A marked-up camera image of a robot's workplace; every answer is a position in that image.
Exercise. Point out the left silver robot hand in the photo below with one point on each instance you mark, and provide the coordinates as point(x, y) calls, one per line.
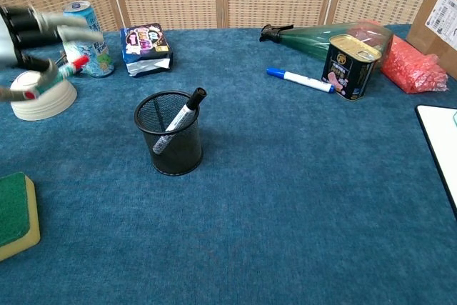
point(25, 30)

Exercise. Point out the red whiteboard marker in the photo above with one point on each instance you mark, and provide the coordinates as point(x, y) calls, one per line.
point(80, 61)

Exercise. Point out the black whiteboard marker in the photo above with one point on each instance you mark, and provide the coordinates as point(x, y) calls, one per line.
point(184, 114)

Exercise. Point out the black mesh pen cup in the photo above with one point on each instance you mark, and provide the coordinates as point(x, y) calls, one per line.
point(175, 158)

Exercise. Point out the blue whiteboard marker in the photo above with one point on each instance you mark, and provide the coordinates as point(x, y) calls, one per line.
point(303, 80)

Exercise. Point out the beige upturned bowl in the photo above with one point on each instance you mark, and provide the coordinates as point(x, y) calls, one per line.
point(53, 101)

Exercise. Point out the light blue drink can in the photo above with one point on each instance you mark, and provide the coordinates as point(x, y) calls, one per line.
point(98, 58)

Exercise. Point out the black purple snack packet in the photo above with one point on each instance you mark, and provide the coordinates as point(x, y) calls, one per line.
point(143, 44)

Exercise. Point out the green yellow sponge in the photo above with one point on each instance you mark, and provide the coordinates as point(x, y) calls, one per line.
point(14, 208)

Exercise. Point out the green spray bottle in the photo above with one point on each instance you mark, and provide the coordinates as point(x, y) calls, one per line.
point(303, 40)

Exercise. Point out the blue table cloth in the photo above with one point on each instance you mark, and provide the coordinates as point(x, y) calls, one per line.
point(250, 212)

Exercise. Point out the black luncheon meat can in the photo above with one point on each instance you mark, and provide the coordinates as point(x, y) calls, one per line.
point(351, 73)

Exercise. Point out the red bubble wrap roll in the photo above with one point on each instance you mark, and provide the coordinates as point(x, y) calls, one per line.
point(410, 65)

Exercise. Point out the brown cardboard box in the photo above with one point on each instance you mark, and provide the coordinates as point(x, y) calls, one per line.
point(442, 15)

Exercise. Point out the white board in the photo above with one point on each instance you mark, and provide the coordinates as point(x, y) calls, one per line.
point(441, 137)

